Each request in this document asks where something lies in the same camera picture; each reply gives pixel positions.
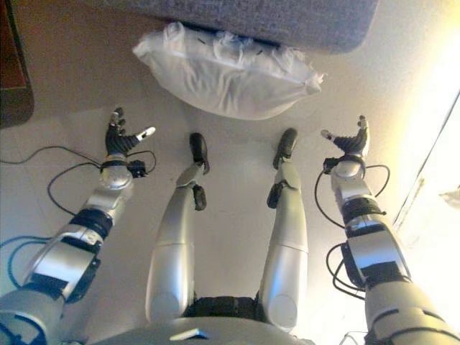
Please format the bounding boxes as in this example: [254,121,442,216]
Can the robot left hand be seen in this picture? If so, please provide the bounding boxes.
[103,106,157,159]

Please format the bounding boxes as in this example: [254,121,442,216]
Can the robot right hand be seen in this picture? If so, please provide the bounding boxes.
[320,114,371,159]

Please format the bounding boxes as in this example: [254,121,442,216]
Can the white fringed cushion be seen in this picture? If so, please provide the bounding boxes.
[132,20,327,121]

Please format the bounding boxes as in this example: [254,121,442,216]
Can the black robot right foot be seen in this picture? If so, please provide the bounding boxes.
[272,128,298,170]

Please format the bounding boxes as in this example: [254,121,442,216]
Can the brown glossy wardrobe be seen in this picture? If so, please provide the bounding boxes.
[0,0,35,129]

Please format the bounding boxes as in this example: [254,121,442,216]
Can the silver robot right leg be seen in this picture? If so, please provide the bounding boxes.
[258,161,310,323]

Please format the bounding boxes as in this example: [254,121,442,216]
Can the grey upholstered armchair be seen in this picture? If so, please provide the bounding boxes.
[118,0,382,55]

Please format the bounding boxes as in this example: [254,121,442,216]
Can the bed with white sheet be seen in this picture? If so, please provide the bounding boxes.
[393,91,460,345]

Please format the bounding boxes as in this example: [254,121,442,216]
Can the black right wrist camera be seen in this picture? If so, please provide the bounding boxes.
[323,157,341,175]

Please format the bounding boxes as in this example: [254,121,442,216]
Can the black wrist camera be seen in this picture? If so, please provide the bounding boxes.
[323,157,341,175]
[127,160,149,178]

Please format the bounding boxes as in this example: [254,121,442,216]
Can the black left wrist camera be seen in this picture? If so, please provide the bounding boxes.
[127,160,149,178]

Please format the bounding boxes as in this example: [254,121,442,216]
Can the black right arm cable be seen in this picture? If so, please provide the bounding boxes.
[314,163,392,299]

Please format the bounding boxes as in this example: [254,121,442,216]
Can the blue cable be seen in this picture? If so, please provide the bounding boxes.
[0,235,55,288]

